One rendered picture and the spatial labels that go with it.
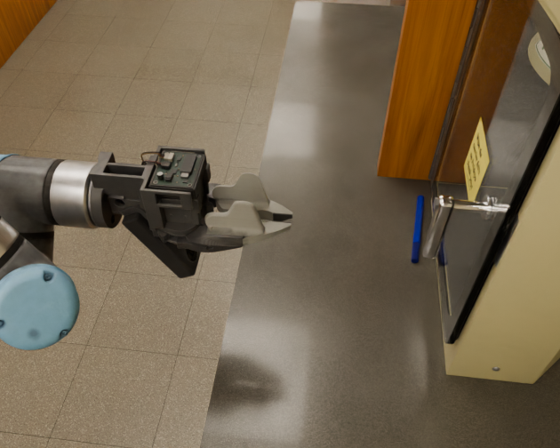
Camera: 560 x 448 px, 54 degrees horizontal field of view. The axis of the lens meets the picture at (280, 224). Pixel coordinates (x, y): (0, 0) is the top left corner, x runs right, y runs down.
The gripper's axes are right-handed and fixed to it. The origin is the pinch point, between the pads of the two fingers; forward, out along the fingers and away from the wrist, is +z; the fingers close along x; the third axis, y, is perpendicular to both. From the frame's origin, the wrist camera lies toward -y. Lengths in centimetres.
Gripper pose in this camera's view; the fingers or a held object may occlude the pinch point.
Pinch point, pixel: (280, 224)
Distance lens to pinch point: 61.3
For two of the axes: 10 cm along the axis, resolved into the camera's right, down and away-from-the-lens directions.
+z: 9.9, 0.9, -0.8
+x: 1.2, -7.4, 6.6
